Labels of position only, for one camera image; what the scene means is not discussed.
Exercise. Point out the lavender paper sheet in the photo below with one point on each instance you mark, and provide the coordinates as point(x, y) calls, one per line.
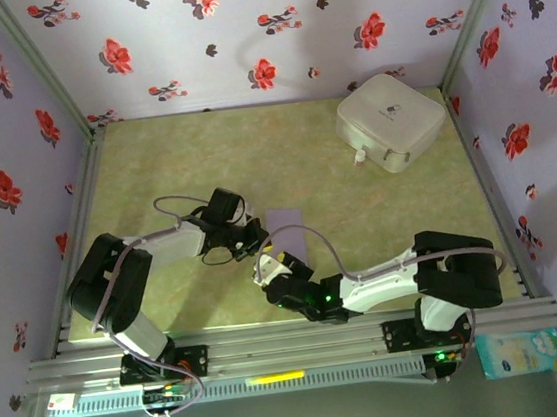
point(285, 223)

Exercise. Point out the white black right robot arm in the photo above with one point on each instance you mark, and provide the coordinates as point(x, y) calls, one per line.
point(378, 287)

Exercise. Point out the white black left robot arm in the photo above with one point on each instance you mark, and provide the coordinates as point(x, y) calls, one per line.
point(177, 245)

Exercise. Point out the yellow label strip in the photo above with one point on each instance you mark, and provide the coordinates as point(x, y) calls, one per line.
point(275, 378)

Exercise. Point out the small white pink-capped bottle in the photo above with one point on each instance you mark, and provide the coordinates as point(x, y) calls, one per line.
point(359, 157)

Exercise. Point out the white plastic storage box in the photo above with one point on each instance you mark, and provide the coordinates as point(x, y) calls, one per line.
point(389, 115)

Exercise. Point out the blue wet wipes packet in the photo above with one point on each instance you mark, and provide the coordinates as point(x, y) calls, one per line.
point(521, 354)

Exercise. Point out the white box with red mark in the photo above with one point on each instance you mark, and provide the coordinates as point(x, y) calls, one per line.
point(63, 403)

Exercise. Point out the long grooved aluminium rail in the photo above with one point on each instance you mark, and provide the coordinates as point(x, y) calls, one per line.
point(294, 342)

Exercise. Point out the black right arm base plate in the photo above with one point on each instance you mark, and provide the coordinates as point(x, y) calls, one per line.
point(394, 336)

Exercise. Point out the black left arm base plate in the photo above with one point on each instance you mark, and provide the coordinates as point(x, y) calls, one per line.
point(200, 361)

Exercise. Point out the aluminium table edge rail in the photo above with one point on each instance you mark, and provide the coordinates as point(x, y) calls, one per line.
point(494, 194)
point(86, 190)

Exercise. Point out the aluminium corner post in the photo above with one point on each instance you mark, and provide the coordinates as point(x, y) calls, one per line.
point(43, 69)
point(475, 20)

